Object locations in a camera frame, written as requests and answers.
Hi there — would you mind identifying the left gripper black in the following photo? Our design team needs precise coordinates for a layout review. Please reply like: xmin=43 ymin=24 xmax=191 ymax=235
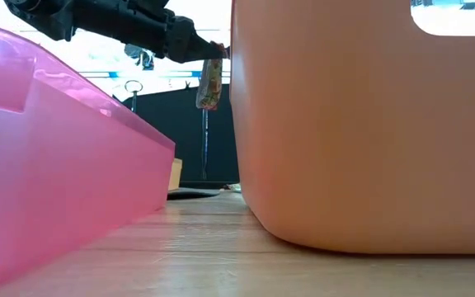
xmin=72 ymin=0 xmax=230 ymax=64

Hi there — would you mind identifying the black curtain backdrop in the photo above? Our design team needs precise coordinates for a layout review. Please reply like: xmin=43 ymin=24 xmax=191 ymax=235
xmin=113 ymin=84 xmax=241 ymax=185

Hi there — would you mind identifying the grey round woven mat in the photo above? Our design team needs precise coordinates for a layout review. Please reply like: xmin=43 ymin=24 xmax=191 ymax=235
xmin=166 ymin=187 xmax=222 ymax=201

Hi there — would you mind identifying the translucent pink plastic bin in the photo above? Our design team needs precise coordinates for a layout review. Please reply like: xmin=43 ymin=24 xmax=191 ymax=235
xmin=0 ymin=20 xmax=176 ymax=296

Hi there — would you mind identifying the opaque orange plastic bin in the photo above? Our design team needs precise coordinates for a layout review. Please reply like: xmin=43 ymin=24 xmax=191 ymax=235
xmin=228 ymin=0 xmax=475 ymax=255

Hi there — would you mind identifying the ring-topped metal stand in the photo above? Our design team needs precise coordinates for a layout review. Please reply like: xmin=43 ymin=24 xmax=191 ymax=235
xmin=124 ymin=80 xmax=143 ymax=113

